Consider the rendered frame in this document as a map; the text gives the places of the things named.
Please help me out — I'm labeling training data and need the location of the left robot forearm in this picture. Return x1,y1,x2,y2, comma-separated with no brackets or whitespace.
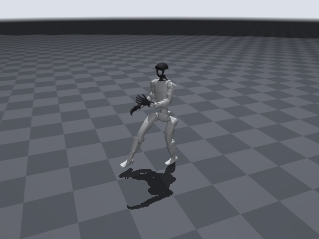
150,100,170,109

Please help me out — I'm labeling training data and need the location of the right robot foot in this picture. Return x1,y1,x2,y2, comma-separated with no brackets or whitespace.
120,159,134,168

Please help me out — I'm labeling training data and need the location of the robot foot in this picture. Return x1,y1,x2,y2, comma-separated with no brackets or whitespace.
120,159,134,168
165,157,178,165

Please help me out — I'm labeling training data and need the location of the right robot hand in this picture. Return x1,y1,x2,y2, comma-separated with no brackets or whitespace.
130,104,142,115

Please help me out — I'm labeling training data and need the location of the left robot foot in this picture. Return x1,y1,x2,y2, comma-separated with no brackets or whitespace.
165,157,178,165

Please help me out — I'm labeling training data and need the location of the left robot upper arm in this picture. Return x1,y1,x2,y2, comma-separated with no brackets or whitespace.
163,82,176,102

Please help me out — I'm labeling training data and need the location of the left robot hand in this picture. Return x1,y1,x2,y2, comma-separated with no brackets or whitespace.
136,94,154,107

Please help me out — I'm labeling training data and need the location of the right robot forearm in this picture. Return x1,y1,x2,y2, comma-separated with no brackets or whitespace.
141,95,152,108

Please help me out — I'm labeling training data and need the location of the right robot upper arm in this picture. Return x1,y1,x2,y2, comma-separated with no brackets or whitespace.
150,79,156,99

